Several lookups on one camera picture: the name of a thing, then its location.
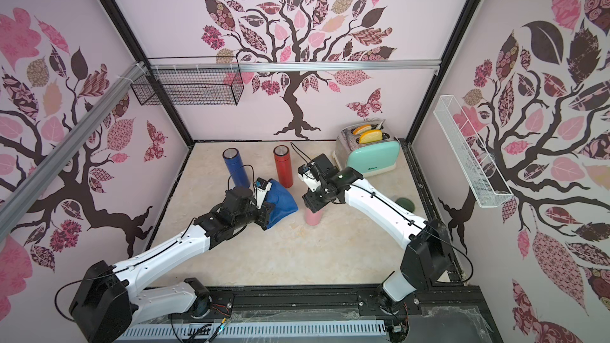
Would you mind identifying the pink thermos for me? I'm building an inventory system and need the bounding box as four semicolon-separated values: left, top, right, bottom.
305;208;323;226

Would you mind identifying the blue microfiber cloth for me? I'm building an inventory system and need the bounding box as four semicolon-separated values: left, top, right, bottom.
265;179;299;229

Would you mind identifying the blue thermos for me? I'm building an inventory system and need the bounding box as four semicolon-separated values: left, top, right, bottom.
222;147;250;188

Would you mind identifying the red thermos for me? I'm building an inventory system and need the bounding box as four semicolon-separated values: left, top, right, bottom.
273;145;294;189

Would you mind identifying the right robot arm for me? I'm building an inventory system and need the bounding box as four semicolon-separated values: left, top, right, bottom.
298;154;454;308

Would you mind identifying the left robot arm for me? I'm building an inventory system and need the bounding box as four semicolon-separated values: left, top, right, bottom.
68;181;275;342

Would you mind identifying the mint green toaster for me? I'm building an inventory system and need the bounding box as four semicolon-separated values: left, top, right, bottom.
332;118;400;176

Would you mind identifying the toast slice front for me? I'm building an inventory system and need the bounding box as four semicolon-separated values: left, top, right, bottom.
357;130;384;145

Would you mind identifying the toast slice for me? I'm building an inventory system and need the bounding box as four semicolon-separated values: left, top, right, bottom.
352;124;373;135
357;130;384;145

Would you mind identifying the toast slice rear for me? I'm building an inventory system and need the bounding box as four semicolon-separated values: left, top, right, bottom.
352;124;373;135

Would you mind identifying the green ceramic cup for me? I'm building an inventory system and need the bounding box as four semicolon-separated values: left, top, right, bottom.
396;197;416;214

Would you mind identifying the black wire basket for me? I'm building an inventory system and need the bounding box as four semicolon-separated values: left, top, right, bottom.
131;57;245;106

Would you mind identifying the aluminium rail back wall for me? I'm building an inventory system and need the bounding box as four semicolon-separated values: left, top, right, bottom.
151;60;441;72

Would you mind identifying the aluminium rail wall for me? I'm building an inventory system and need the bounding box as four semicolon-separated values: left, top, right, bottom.
1;62;146;239
151;60;441;72

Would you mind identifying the white slotted cable duct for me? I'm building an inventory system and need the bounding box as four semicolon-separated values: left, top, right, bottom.
117;320;386;342

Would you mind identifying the white wire shelf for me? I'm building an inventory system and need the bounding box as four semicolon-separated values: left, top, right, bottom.
434;95;514;208

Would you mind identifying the aluminium rail left wall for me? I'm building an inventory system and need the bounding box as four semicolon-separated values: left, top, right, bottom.
1;62;146;239

